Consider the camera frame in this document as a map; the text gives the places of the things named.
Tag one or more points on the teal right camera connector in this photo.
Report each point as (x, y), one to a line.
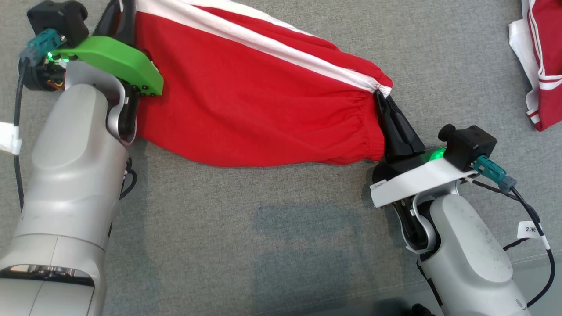
(489, 169)

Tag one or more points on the teal camera connector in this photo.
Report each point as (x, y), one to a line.
(41, 44)
(489, 169)

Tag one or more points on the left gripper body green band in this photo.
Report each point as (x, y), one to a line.
(114, 57)

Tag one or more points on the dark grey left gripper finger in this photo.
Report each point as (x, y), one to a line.
(128, 22)
(109, 22)

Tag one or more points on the grey fabric sofa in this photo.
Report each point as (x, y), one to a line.
(263, 219)

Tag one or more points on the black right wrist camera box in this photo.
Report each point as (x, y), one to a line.
(470, 145)

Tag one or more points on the red Bulls basketball jersey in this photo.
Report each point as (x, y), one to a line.
(551, 66)

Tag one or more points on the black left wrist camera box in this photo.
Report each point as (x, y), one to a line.
(57, 19)

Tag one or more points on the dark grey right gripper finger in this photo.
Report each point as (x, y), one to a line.
(390, 140)
(408, 136)

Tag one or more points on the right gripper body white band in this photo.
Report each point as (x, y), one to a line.
(408, 184)

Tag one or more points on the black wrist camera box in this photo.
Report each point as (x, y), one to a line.
(470, 145)
(57, 19)

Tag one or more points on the teal left camera connector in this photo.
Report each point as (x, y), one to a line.
(41, 44)

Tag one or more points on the red shorts white trim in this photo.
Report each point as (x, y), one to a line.
(241, 96)

